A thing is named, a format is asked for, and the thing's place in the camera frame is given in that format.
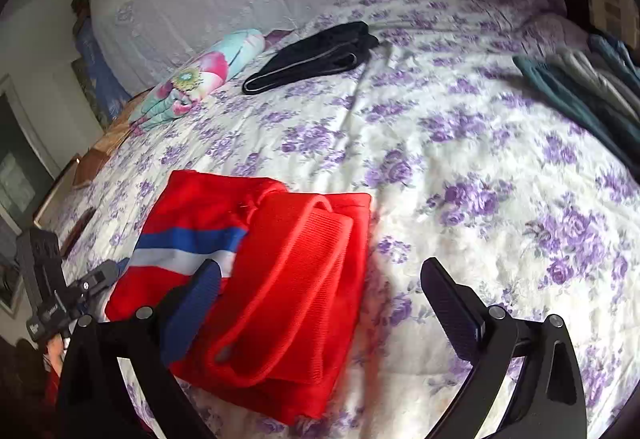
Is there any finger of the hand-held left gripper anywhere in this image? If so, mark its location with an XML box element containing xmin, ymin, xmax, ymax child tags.
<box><xmin>65</xmin><ymin>260</ymin><xmax>121</xmax><ymax>307</ymax></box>

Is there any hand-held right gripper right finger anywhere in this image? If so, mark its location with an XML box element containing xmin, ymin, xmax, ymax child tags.
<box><xmin>420</xmin><ymin>257</ymin><xmax>588</xmax><ymax>439</ymax></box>

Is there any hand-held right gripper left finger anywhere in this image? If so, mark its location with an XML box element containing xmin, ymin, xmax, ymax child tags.
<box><xmin>54</xmin><ymin>258</ymin><xmax>223</xmax><ymax>439</ymax></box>

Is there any red jacket with stripes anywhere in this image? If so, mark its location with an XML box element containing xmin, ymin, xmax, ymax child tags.
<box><xmin>104</xmin><ymin>170</ymin><xmax>373</xmax><ymax>425</ymax></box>

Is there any window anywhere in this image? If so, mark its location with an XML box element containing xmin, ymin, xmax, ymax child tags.
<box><xmin>0</xmin><ymin>74</ymin><xmax>66</xmax><ymax>230</ymax></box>

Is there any purple floral bedspread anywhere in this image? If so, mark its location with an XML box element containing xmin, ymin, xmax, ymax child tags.
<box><xmin>45</xmin><ymin>0</ymin><xmax>640</xmax><ymax>439</ymax></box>

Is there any blue patterned mattress side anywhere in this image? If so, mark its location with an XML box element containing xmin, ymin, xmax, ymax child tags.
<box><xmin>72</xmin><ymin>16</ymin><xmax>132</xmax><ymax>125</ymax></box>

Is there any teal floral pillow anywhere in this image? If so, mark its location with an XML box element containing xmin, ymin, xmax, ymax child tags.
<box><xmin>131</xmin><ymin>28</ymin><xmax>266</xmax><ymax>132</ymax></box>

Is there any dark green garment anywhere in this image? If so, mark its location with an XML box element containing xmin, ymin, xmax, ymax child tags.
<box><xmin>512</xmin><ymin>54</ymin><xmax>640</xmax><ymax>162</ymax></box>

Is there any black garment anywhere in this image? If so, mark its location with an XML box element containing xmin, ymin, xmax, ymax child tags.
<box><xmin>242</xmin><ymin>21</ymin><xmax>381</xmax><ymax>95</ymax></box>

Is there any grey garment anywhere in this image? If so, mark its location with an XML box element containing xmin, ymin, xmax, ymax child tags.
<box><xmin>555</xmin><ymin>46</ymin><xmax>640</xmax><ymax>110</ymax></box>

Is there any dark blue garment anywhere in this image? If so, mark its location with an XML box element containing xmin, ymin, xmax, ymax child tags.
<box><xmin>587</xmin><ymin>34</ymin><xmax>640</xmax><ymax>80</ymax></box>

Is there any brown wooden bed frame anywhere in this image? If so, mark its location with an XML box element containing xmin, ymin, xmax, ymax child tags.
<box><xmin>72</xmin><ymin>116</ymin><xmax>138</xmax><ymax>190</ymax></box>

